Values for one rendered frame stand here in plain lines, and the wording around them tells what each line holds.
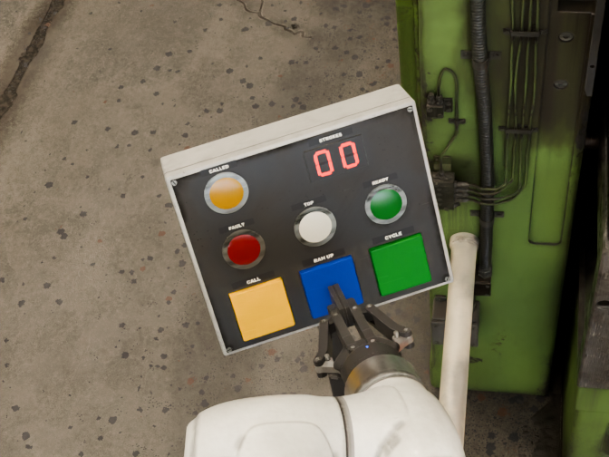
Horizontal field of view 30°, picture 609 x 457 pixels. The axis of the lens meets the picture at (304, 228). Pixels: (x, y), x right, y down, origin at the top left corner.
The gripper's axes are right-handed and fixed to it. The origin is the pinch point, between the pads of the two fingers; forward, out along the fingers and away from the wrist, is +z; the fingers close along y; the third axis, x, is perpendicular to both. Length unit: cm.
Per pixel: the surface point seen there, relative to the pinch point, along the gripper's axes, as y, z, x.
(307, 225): -0.9, 5.2, 10.2
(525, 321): 40, 55, -48
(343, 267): 2.1, 4.8, 2.8
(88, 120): -37, 173, -19
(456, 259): 26, 41, -22
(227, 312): -14.6, 5.6, 1.2
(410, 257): 11.4, 4.9, 0.9
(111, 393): -47, 101, -61
